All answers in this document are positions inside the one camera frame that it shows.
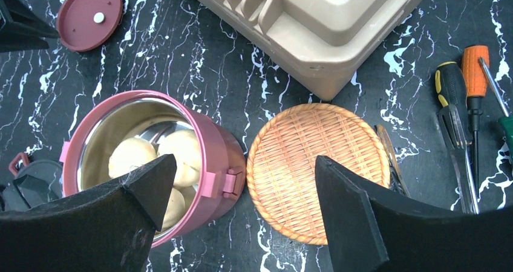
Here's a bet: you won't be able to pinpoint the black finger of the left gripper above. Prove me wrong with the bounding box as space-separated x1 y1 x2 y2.
1 0 60 53

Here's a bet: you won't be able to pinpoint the red round lid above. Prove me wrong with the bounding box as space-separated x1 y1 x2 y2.
56 0 123 52

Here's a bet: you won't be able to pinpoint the red steel lunch bowl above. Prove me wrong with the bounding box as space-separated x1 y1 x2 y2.
60 90 246 247

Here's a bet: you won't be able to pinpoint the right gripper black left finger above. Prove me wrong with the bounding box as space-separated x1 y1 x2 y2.
1 155 177 271

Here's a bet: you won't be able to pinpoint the orange green screwdriver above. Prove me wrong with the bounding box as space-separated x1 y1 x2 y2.
460 45 513 165

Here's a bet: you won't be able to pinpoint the metal food tongs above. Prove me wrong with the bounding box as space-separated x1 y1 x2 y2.
374 104 480 214

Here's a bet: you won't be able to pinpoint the tan plastic toolbox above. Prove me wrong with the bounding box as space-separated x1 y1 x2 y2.
198 0 422 101

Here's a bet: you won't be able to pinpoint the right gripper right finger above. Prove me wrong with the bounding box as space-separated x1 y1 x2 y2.
315 155 512 271

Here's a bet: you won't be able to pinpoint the steamed bun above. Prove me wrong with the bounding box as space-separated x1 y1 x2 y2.
157 129 202 187
162 187 186 232
108 137 157 178

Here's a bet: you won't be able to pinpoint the yellow black screwdriver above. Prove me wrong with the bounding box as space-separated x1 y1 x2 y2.
434 61 482 191

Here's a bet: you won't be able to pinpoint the steamed bun front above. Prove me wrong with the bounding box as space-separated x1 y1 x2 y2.
157 129 202 187

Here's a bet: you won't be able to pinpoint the dark transparent round lid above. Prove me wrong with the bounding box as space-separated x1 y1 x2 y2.
1 152 62 212

